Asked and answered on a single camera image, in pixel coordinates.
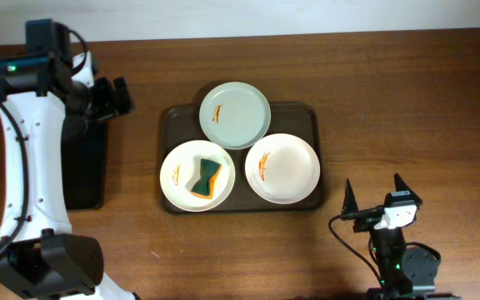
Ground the green and orange sponge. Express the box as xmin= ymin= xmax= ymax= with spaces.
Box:
xmin=190 ymin=158 xmax=222 ymax=199

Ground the pale green plate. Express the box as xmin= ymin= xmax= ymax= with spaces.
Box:
xmin=199 ymin=82 xmax=271 ymax=150

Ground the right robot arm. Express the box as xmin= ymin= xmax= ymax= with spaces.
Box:
xmin=332 ymin=173 xmax=456 ymax=300

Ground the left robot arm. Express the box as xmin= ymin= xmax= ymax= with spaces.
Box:
xmin=0 ymin=19 xmax=136 ymax=299

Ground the black plastic tray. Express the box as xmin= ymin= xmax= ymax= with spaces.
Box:
xmin=62 ymin=116 xmax=108 ymax=211

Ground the brown plastic serving tray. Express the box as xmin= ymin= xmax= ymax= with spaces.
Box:
xmin=161 ymin=102 xmax=328 ymax=213

